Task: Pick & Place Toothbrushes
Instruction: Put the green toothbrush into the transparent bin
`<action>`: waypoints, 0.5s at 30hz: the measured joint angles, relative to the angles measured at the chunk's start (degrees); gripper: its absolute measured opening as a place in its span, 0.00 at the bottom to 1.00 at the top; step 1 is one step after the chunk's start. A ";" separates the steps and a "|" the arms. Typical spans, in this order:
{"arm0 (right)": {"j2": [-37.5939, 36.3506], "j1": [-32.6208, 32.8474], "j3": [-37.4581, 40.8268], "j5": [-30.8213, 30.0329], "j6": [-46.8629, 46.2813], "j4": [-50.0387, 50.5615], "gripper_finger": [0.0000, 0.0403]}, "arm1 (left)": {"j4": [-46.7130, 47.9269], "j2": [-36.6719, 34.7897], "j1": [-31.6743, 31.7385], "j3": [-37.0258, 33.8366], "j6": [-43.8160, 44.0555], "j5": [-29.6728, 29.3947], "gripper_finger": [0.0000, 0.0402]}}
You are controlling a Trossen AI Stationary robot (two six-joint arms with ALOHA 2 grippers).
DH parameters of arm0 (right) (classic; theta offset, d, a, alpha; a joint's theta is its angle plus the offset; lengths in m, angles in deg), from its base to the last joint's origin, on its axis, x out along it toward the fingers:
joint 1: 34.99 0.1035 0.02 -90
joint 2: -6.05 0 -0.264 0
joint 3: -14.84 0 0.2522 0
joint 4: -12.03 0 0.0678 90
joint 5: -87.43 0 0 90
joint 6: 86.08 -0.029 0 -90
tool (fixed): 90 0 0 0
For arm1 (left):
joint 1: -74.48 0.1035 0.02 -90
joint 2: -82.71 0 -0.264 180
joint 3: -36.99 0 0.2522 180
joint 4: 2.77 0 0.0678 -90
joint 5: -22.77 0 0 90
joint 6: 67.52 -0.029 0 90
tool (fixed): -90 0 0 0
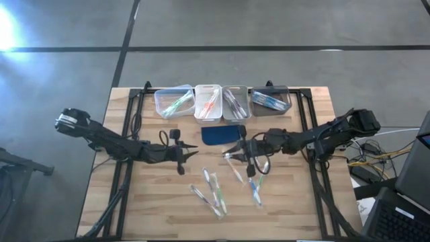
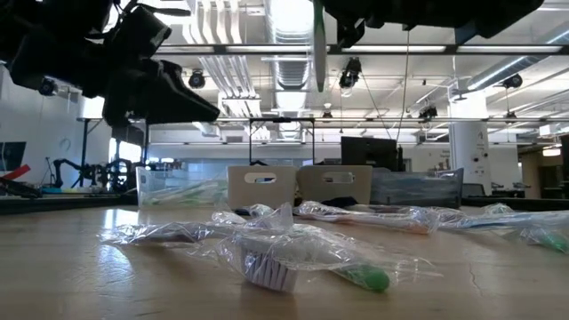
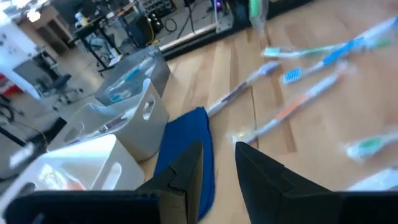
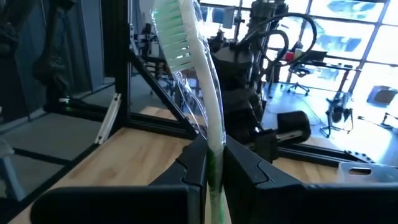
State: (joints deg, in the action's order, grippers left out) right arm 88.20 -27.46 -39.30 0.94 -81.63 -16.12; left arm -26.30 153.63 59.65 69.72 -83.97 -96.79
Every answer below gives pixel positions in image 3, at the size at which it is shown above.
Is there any purple toothbrush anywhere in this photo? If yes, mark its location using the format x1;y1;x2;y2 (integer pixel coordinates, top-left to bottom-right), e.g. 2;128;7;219
206;60;281;118
74;107;137;144
346;167;398;192

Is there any silver metal bracket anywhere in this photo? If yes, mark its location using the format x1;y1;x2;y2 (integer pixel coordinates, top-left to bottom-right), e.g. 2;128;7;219
214;9;234;34

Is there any orange toothbrush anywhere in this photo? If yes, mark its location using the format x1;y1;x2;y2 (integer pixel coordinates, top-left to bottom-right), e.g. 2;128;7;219
65;179;85;191
231;62;349;146

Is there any grey plastic bin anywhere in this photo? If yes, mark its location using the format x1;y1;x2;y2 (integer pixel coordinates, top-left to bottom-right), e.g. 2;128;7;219
46;77;171;162

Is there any black desk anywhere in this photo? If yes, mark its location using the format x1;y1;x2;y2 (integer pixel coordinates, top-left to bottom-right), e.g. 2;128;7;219
72;12;126;73

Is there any white plastic bin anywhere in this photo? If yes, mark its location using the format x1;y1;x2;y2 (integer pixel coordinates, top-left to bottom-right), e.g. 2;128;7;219
0;133;146;215

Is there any black office chair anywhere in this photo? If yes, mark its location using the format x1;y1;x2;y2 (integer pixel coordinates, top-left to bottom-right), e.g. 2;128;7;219
35;72;85;104

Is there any black computer tower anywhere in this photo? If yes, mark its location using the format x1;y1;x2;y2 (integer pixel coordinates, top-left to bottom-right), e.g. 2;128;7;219
125;12;165;48

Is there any dark smoked plastic bin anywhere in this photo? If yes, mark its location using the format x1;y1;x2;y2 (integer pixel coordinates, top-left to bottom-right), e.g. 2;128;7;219
94;45;172;107

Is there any blue cloth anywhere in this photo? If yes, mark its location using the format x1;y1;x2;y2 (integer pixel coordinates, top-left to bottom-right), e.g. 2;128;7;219
154;106;216;220

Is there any wooden cabinet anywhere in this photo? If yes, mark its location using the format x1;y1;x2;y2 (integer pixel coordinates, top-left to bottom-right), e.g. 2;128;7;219
18;4;76;57

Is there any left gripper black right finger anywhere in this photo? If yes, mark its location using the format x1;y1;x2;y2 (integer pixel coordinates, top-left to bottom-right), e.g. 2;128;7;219
235;141;398;224

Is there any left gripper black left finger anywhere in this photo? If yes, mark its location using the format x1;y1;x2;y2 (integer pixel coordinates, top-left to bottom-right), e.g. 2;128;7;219
4;139;205;224

